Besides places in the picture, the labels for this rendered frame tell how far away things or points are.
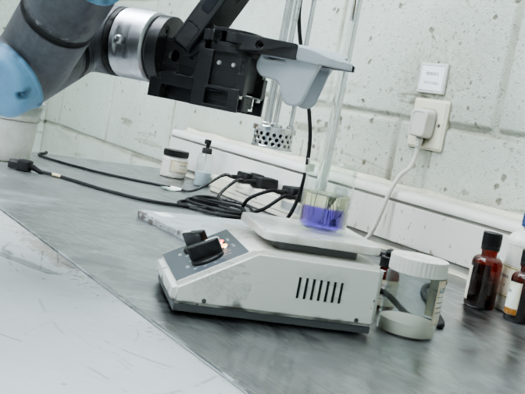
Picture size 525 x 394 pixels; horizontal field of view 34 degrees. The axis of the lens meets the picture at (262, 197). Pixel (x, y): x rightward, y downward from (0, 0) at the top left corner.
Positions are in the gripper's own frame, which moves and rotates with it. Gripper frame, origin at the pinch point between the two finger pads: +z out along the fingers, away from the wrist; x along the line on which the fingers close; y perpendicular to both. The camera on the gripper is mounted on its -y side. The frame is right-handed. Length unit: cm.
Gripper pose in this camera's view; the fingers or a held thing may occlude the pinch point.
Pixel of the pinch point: (342, 59)
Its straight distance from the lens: 85.2
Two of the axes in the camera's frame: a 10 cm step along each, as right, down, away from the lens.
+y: -1.9, 9.8, 1.0
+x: -3.7, 0.3, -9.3
